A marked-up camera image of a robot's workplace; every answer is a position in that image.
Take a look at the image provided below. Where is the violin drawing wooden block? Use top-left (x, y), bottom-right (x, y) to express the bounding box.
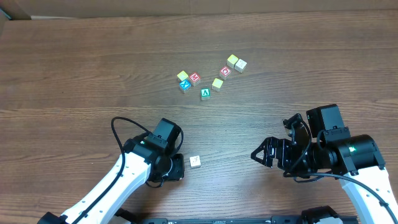
top-left (190, 156), bottom-right (201, 168)

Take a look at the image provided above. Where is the green letter wooden block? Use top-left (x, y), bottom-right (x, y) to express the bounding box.
top-left (201, 88), bottom-right (211, 100)

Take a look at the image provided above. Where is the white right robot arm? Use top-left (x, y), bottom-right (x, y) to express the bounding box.
top-left (251, 105), bottom-right (397, 223)

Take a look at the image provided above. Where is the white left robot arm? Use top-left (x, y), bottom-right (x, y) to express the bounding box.
top-left (39, 139), bottom-right (185, 223)

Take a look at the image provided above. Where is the yellow wooden block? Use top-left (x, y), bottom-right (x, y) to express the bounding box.
top-left (211, 78), bottom-right (224, 91)
top-left (177, 70), bottom-right (189, 82)
top-left (226, 54), bottom-right (239, 68)

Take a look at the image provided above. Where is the blue letter X block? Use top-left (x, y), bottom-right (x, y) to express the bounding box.
top-left (179, 79), bottom-right (192, 93)

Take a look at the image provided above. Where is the plain white wooden block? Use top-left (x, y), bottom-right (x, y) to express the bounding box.
top-left (234, 58), bottom-right (247, 73)

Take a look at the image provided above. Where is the red circle wooden block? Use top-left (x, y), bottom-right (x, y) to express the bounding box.
top-left (220, 66), bottom-right (231, 80)

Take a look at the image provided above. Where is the yellow top wooden block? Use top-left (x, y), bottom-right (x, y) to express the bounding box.
top-left (226, 54), bottom-right (239, 68)

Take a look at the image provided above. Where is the yellow left wooden block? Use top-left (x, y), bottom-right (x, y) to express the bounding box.
top-left (177, 70), bottom-right (189, 82)

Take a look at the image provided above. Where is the red letter M block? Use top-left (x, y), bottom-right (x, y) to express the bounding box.
top-left (188, 72), bottom-right (201, 86)

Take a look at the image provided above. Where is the black aluminium rail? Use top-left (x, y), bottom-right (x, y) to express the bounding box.
top-left (109, 215), bottom-right (308, 224)

